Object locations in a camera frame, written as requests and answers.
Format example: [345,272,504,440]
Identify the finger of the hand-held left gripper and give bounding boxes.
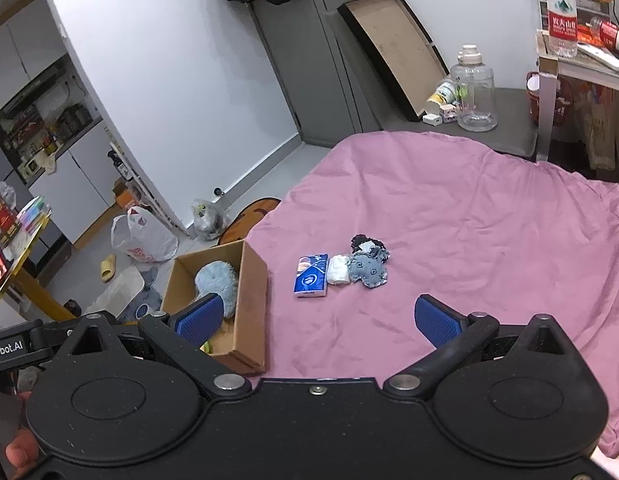
[38,318,83,349]

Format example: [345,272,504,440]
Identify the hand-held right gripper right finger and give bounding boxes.
[383,295,573,402]

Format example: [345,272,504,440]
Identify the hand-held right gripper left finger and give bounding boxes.
[64,293,251,402]

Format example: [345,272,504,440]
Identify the grey-blue fluffy plush toy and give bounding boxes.
[194,260,239,319]

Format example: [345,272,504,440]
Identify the grey blue sock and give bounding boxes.
[349,248,392,290]

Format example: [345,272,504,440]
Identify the black and white cloth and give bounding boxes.
[350,233,388,256]

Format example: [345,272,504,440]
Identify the blue tissue pack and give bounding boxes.
[292,251,331,299]

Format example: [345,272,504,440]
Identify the person's left hand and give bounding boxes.
[4,392,41,470]

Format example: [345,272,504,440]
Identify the yellow table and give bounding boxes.
[0,212,78,322]

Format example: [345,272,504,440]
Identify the grey fluffy rug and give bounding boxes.
[116,265,164,325]

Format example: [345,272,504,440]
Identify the white floor mat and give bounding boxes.
[84,264,145,316]

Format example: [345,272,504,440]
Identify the yellow slipper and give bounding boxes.
[98,254,118,284]

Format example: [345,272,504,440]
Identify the grey plastic bag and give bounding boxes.
[190,198,229,241]

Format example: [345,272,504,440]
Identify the white plastic shopping bag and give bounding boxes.
[111,205,179,264]

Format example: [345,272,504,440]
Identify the pink bed sheet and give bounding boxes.
[246,130,619,459]

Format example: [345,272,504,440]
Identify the brown animal-shaped rug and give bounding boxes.
[220,197,283,247]

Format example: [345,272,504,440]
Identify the stack of books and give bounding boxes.
[16,195,53,234]

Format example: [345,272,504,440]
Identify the red snack bag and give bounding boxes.
[0,182,23,242]

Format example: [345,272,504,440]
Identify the small cardboard box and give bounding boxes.
[114,182,143,210]

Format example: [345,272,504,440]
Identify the white cabinet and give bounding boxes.
[26,119,123,247]

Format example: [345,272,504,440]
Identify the black spray bottle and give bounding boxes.
[108,149,128,181]

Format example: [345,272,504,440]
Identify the yellow and white bottle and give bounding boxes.
[425,79,455,114]

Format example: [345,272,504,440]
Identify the large clear water jug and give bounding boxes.
[449,44,499,133]

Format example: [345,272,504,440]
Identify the brown bottle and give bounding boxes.
[525,70,543,126]

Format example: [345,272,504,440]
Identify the white desk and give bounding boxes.
[535,29,619,164]

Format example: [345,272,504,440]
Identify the grey door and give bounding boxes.
[248,0,386,149]

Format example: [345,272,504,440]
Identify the clear plastic water bottle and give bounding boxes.
[545,0,579,59]

